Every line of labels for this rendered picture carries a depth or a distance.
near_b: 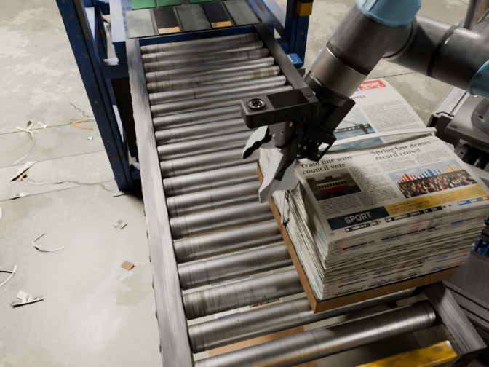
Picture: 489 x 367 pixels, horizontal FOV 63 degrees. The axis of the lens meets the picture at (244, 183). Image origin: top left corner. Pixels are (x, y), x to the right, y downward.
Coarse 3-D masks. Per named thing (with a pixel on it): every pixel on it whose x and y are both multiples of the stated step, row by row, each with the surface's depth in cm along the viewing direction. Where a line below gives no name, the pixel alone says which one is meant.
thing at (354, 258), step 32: (352, 160) 68; (384, 160) 68; (416, 160) 68; (448, 160) 67; (320, 192) 63; (352, 192) 63; (384, 192) 62; (416, 192) 62; (448, 192) 62; (480, 192) 62; (320, 224) 59; (352, 224) 58; (384, 224) 58; (416, 224) 60; (448, 224) 62; (480, 224) 65; (320, 256) 62; (352, 256) 61; (384, 256) 63; (416, 256) 66; (448, 256) 69; (320, 288) 67; (352, 288) 68
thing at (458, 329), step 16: (256, 32) 155; (272, 48) 144; (288, 64) 136; (288, 80) 129; (432, 288) 76; (400, 304) 85; (432, 304) 74; (448, 304) 74; (448, 320) 72; (464, 320) 72; (416, 336) 81; (432, 336) 76; (448, 336) 71; (464, 336) 70; (464, 352) 68; (480, 352) 70
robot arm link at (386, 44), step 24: (360, 0) 51; (384, 0) 49; (408, 0) 49; (360, 24) 51; (384, 24) 50; (408, 24) 51; (336, 48) 54; (360, 48) 52; (384, 48) 52; (360, 72) 54
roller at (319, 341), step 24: (384, 312) 73; (408, 312) 73; (432, 312) 73; (288, 336) 71; (312, 336) 70; (336, 336) 70; (360, 336) 70; (384, 336) 71; (216, 360) 67; (240, 360) 67; (264, 360) 67; (288, 360) 68; (312, 360) 70
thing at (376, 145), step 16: (384, 128) 74; (400, 128) 74; (416, 128) 74; (352, 144) 71; (368, 144) 71; (384, 144) 71; (400, 144) 71; (416, 144) 71; (304, 160) 68; (320, 160) 68; (288, 192) 74; (288, 208) 77; (288, 224) 79
